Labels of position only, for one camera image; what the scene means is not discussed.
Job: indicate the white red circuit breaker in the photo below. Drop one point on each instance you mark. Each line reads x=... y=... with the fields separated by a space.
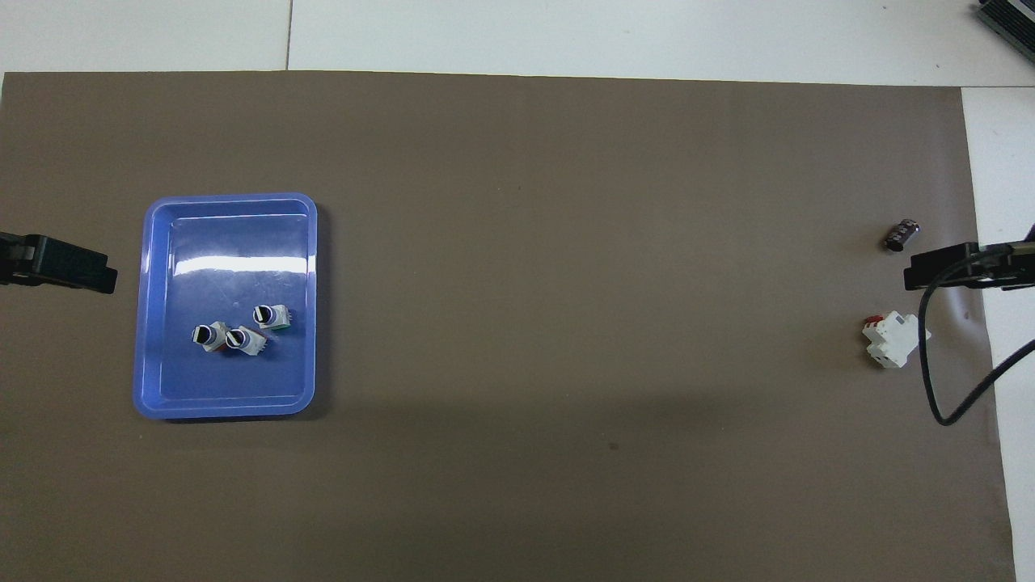
x=889 y=343

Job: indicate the white black switch component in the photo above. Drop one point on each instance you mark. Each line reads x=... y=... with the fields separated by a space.
x=210 y=337

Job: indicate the brown table mat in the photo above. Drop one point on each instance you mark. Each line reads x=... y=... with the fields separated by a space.
x=517 y=242

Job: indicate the bright green base rotary switch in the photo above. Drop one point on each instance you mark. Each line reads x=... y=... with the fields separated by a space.
x=273 y=317

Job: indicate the blue plastic tray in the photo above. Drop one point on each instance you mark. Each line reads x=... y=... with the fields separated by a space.
x=226 y=242

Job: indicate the grey finned device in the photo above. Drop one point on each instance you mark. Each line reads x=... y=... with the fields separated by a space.
x=1011 y=20

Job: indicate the small dark terminal block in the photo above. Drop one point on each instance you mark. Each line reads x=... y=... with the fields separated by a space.
x=901 y=235

